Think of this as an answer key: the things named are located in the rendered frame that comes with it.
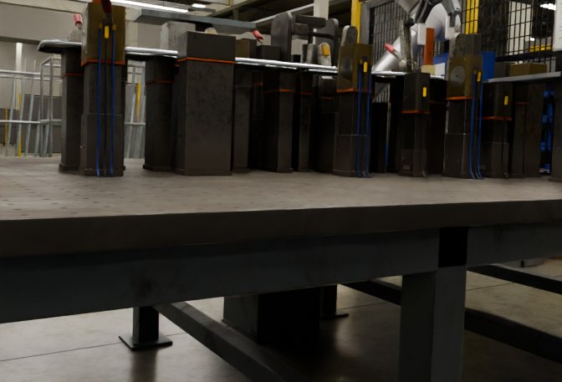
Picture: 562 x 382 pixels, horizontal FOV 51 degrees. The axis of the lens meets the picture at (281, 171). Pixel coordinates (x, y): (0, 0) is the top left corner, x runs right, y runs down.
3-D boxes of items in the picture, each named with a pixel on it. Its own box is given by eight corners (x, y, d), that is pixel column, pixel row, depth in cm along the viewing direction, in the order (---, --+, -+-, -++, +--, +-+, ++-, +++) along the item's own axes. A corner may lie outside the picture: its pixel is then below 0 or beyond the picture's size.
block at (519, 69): (523, 177, 187) (529, 61, 186) (503, 175, 195) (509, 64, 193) (541, 177, 191) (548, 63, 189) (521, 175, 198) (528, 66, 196)
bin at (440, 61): (458, 84, 228) (460, 49, 227) (419, 89, 257) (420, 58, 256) (495, 86, 232) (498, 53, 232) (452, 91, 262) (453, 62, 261)
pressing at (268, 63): (41, 40, 130) (42, 33, 130) (36, 53, 151) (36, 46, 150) (508, 85, 189) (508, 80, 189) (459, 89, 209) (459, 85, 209)
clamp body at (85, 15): (84, 178, 122) (88, -2, 120) (76, 174, 134) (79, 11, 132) (127, 179, 125) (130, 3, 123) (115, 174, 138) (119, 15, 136)
